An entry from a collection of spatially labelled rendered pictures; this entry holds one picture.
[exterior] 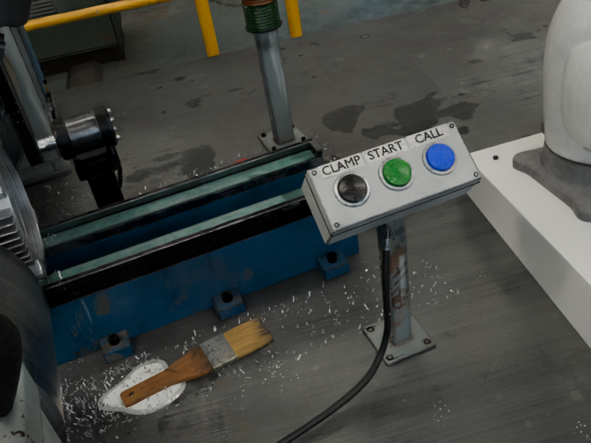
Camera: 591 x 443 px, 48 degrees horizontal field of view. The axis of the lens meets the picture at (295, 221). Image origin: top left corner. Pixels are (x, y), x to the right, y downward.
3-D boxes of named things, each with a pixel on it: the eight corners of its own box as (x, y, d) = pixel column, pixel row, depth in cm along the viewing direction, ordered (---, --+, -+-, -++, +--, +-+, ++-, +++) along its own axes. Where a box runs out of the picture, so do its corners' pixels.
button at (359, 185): (342, 211, 67) (345, 205, 65) (330, 185, 67) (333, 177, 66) (368, 201, 67) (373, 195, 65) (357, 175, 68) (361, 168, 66)
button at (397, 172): (386, 194, 68) (390, 188, 66) (375, 169, 68) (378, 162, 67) (412, 185, 68) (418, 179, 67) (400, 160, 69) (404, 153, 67)
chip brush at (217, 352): (129, 417, 81) (127, 412, 81) (117, 389, 85) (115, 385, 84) (276, 340, 87) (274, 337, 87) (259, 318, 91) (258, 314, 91)
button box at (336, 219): (324, 247, 69) (333, 232, 64) (299, 186, 71) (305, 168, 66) (466, 194, 73) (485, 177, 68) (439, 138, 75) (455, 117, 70)
